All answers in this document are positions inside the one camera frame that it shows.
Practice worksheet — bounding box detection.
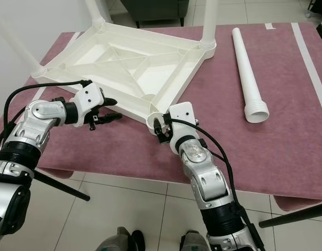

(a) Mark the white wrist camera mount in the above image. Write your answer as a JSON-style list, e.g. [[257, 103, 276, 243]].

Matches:
[[74, 83, 105, 126], [165, 102, 198, 155]]

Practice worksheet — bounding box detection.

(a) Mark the clothes rack with garments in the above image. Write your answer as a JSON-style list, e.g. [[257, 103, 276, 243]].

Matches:
[[307, 0, 322, 14]]

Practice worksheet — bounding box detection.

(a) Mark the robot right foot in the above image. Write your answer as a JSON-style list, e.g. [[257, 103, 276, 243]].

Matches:
[[176, 230, 211, 251]]

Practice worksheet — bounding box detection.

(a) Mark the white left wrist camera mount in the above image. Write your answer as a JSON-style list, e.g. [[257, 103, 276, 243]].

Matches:
[[74, 83, 105, 126]]

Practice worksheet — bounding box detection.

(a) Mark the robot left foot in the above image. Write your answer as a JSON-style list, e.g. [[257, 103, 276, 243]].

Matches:
[[95, 226, 146, 251]]

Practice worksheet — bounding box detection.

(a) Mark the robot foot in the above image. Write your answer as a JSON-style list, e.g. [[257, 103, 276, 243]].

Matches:
[[95, 226, 146, 251], [176, 230, 211, 251]]

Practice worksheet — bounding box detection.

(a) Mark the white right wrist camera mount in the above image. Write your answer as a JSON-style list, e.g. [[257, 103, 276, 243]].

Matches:
[[165, 102, 198, 155]]

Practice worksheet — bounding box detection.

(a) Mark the black metal table frame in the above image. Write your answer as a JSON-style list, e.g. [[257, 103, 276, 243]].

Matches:
[[35, 170, 322, 229]]

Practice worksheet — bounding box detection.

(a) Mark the white plastic children table top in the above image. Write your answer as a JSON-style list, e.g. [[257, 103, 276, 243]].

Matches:
[[31, 18, 217, 131]]

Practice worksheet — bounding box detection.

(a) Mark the dark grey armchair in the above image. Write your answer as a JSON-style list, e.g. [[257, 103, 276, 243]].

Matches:
[[119, 0, 190, 28]]

